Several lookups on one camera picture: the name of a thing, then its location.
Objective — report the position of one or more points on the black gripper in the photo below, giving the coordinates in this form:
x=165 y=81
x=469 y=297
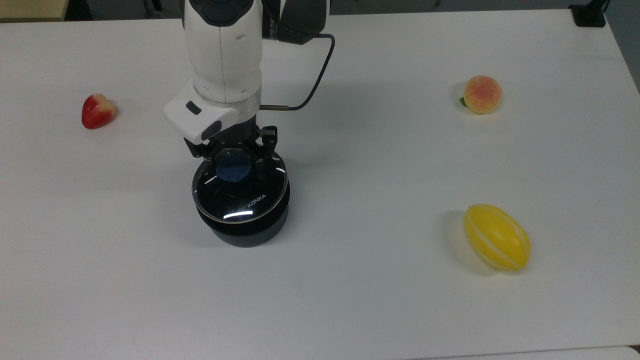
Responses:
x=241 y=131

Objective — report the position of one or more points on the glass lid with blue knob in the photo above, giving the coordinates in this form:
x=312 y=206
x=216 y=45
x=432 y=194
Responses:
x=250 y=200

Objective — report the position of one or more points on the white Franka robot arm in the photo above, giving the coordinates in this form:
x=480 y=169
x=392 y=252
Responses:
x=225 y=50

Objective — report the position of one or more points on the red strawberry-like toy fruit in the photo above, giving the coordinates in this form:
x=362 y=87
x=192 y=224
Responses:
x=97 y=112

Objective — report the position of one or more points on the brown wooden cabinet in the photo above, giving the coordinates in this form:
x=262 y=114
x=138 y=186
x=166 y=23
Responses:
x=30 y=9

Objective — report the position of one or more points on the orange pink toy peach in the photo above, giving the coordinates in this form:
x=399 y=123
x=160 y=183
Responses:
x=482 y=95

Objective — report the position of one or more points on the yellow striped toy melon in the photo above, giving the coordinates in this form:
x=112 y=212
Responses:
x=497 y=237

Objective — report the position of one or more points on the black table clamp base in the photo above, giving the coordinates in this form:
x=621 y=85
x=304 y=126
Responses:
x=589 y=14

